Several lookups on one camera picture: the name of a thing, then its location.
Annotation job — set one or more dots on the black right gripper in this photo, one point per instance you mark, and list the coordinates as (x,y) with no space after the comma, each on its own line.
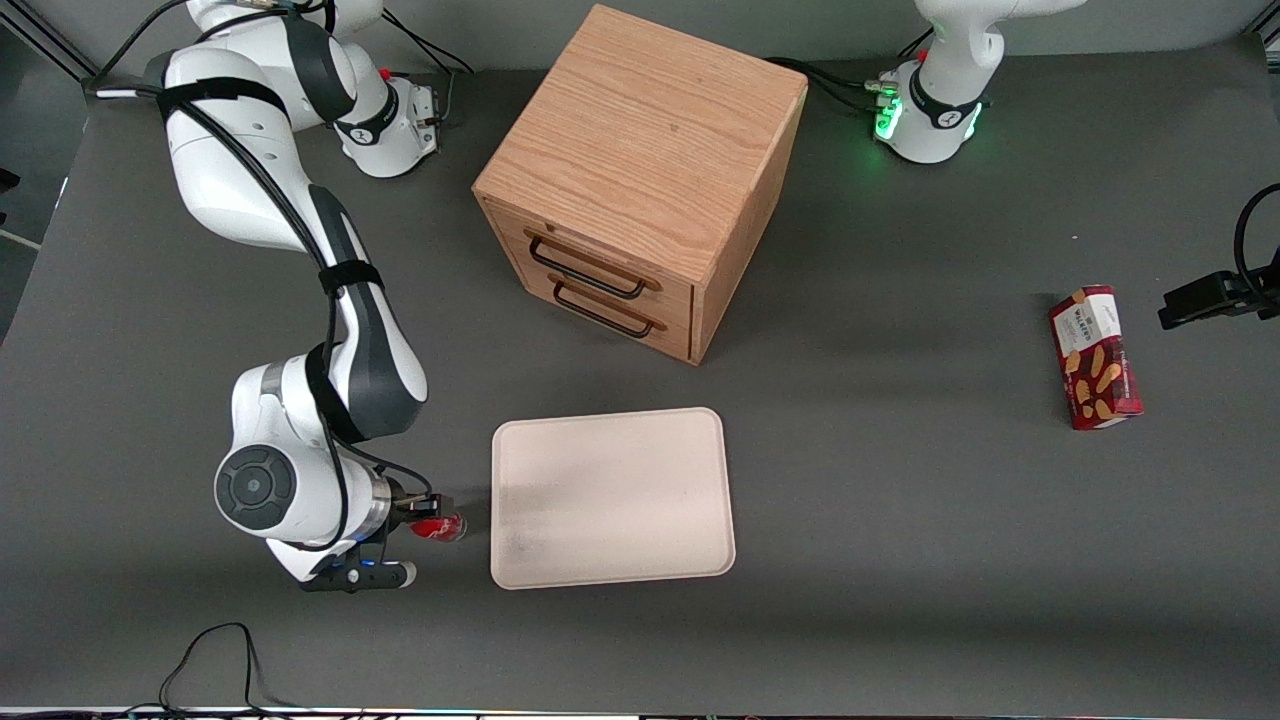
(404,508)

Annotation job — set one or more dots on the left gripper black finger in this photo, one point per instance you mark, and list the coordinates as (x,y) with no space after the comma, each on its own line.
(1205,298)

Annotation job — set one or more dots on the red coke bottle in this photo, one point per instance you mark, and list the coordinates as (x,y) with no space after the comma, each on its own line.
(440,527)

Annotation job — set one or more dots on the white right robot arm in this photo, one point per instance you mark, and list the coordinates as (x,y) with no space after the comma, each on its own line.
(225,170)

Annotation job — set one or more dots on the beige rectangular tray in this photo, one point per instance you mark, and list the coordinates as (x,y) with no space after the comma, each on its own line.
(612,497)

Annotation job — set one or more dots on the red shortbread cookie box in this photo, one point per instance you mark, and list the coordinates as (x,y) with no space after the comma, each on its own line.
(1095,360)

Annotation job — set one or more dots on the wooden two-drawer cabinet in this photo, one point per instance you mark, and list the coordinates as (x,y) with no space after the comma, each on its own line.
(640,130)

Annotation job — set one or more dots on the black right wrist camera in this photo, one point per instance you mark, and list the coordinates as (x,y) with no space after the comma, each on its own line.
(355,577)

